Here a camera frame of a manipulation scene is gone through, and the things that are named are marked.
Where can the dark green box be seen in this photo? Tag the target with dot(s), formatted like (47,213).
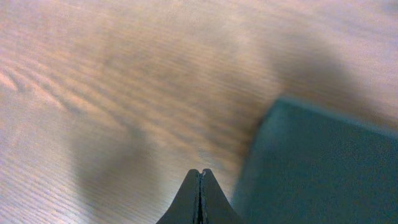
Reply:
(308,165)

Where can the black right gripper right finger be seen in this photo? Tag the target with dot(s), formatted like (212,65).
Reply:
(214,206)

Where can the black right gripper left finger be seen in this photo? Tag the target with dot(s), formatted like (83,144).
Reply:
(185,206)

